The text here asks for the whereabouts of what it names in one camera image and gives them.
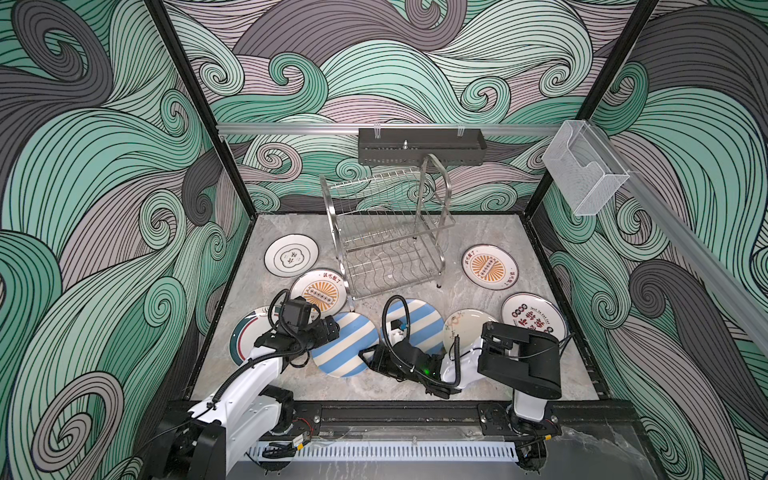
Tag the white plate orange sunburst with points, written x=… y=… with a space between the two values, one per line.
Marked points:
x=322 y=287
x=490 y=267

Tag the right white plate orange sunburst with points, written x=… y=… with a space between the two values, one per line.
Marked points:
x=490 y=267

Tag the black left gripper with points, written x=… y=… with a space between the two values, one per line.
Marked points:
x=323 y=336

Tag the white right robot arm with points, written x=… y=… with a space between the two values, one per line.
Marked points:
x=527 y=361

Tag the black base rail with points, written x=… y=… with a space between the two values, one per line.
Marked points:
x=328 y=418

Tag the aluminium wall rail right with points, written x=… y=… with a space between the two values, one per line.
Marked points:
x=685 y=207

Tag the cream plate floral pattern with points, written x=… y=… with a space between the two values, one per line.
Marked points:
x=467 y=324

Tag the aluminium wall rail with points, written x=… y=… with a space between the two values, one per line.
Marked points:
x=685 y=207
x=304 y=128

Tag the blue white striped plate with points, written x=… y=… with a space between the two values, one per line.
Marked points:
x=340 y=358
x=426 y=324

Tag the aluminium wall rail back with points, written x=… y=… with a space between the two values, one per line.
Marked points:
x=304 y=128

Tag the steel wire dish rack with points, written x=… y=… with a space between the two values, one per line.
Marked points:
x=387 y=228

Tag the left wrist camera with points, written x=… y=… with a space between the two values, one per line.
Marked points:
x=298 y=313

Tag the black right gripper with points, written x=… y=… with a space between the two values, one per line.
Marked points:
x=377 y=358

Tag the clear plastic wall bin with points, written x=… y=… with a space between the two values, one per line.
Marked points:
x=585 y=167

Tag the white plate red characters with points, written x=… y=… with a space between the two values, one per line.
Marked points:
x=531 y=311

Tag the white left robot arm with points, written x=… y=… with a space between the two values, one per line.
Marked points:
x=207 y=439

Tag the white plate green flower outline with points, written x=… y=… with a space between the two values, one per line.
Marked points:
x=291 y=255

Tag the left white plate orange sunburst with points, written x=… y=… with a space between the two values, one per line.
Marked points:
x=322 y=287

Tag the white plate green red rim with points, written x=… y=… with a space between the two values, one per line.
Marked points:
x=246 y=332

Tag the white slotted cable duct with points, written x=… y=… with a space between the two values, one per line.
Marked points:
x=410 y=451

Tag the black wall-mounted tray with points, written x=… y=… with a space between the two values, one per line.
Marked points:
x=411 y=147

